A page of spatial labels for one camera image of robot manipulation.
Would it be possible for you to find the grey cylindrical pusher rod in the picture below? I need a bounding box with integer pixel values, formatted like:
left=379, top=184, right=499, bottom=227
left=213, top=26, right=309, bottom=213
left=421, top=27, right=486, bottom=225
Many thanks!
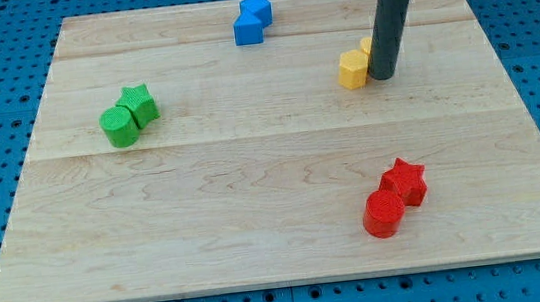
left=369, top=0, right=410, bottom=80

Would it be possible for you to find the yellow hexagon block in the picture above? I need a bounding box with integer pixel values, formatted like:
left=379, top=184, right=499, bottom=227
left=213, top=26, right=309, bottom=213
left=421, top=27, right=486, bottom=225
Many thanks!
left=338, top=49, right=369, bottom=90

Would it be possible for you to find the yellow heart block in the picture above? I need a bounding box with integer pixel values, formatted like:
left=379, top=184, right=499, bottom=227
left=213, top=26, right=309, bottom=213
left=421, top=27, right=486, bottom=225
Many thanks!
left=359, top=37, right=372, bottom=56

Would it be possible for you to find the blue cube block upper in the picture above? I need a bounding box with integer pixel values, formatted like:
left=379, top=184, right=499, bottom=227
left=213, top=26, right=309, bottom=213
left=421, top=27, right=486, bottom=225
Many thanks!
left=239, top=0, right=273, bottom=27

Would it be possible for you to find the blue pentagon block lower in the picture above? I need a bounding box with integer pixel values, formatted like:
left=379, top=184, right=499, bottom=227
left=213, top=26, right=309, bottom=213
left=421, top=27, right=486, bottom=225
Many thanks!
left=233, top=12, right=264, bottom=46

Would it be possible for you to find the red star block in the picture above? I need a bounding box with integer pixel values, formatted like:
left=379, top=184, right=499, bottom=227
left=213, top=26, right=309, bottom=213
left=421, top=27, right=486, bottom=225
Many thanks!
left=379, top=157, right=428, bottom=207

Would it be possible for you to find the red cylinder block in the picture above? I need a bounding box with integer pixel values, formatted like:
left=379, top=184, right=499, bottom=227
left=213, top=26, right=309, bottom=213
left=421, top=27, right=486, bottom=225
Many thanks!
left=362, top=190, right=406, bottom=239

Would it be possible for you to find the wooden board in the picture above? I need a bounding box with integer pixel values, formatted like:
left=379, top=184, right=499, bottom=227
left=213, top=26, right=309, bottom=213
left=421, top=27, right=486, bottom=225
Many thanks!
left=0, top=0, right=540, bottom=302

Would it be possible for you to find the green star block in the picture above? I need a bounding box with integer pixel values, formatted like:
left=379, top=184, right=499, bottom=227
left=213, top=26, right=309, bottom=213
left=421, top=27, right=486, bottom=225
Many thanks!
left=116, top=84, right=161, bottom=129

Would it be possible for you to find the green cylinder block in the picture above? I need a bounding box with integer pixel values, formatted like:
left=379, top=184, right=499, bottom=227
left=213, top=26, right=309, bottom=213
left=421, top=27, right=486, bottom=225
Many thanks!
left=99, top=106, right=140, bottom=148

